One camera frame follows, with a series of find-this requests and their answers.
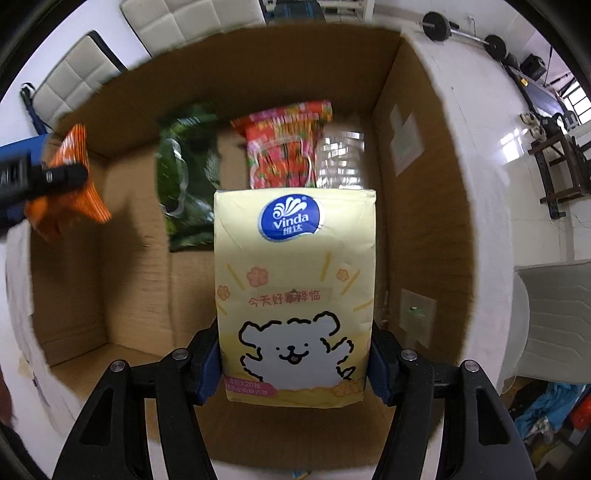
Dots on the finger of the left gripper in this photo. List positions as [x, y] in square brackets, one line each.
[22, 181]

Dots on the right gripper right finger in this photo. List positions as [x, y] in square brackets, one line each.
[479, 440]

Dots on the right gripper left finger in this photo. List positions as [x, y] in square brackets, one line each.
[109, 437]

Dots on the orange snack packet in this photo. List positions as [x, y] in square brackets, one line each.
[51, 215]

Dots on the green snack packet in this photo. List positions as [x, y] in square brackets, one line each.
[187, 175]

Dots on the yellow Vinda tissue pack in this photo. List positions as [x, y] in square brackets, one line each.
[295, 277]

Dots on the red instant noodle packet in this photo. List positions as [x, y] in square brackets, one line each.
[281, 144]

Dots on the blue crumpled bag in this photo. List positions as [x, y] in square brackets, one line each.
[551, 409]

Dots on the grey padded chair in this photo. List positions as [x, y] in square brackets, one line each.
[557, 348]

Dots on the white quilted chair left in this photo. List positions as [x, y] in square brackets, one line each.
[83, 70]

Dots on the white quilted chair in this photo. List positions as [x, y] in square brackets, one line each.
[162, 25]
[83, 70]

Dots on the white quilted chair right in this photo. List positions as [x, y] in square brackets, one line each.
[162, 25]

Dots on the dark wooden chair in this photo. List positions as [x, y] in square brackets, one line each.
[552, 149]

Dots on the floor barbell with plates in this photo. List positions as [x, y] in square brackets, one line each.
[439, 29]

